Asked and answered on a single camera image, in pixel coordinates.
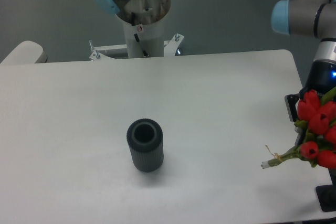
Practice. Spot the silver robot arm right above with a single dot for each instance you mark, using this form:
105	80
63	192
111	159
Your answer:
315	18

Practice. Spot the white pedestal base frame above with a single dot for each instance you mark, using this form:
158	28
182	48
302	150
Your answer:
170	48

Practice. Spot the black table clamp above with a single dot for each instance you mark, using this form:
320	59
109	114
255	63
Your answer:
326	194

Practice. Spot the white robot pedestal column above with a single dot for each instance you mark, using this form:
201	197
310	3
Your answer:
144	20

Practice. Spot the white chair backrest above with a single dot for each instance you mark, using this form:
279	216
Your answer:
27	52

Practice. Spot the dark grey ribbed vase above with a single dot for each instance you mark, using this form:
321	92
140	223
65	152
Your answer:
145	141

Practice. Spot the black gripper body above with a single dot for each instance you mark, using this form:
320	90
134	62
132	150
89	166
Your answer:
321	78

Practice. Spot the red tulip bouquet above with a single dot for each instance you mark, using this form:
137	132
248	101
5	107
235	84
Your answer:
316	124

